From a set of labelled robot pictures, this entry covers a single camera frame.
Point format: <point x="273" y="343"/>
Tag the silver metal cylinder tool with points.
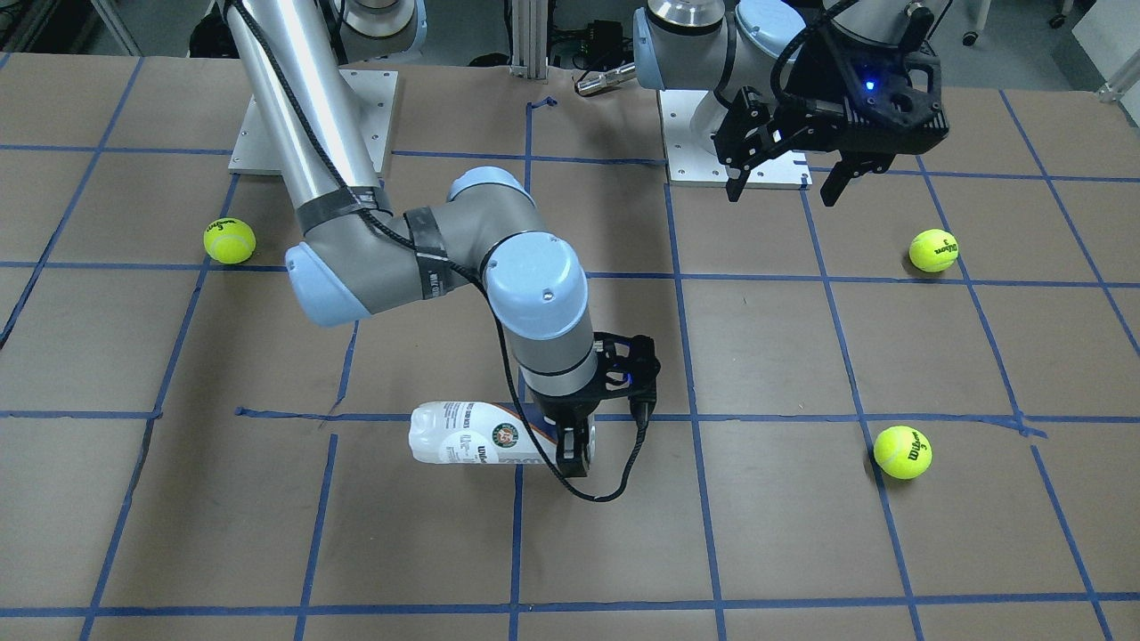
<point x="594" y="82"/>

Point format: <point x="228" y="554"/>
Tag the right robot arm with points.
<point x="358" y="258"/>

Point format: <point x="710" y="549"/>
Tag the aluminium frame post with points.
<point x="529" y="39"/>

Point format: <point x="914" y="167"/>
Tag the tennis ball near grid cross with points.
<point x="902" y="452"/>

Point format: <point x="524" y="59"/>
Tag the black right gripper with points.
<point x="566" y="411"/>

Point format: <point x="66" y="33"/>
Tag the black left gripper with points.
<point x="815" y="78"/>

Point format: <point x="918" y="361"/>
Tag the white Wilson tennis ball can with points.
<point x="470" y="433"/>

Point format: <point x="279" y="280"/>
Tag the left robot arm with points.
<point x="717" y="46"/>

